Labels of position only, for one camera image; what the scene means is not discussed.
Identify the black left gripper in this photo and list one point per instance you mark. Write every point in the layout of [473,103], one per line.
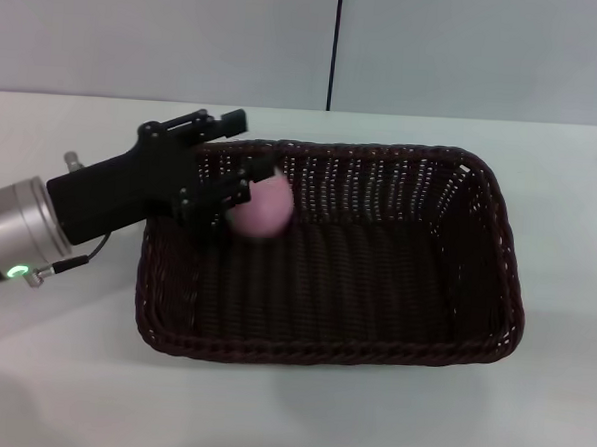
[130,189]

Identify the pink peach toy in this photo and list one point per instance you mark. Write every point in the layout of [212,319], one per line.
[266,209]

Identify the dark brown wicker basket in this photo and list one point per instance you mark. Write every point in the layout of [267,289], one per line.
[350,286]

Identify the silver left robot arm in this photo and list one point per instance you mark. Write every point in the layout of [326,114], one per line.
[18,229]

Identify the black vertical wall strip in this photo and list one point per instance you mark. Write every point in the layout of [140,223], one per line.
[335,45]

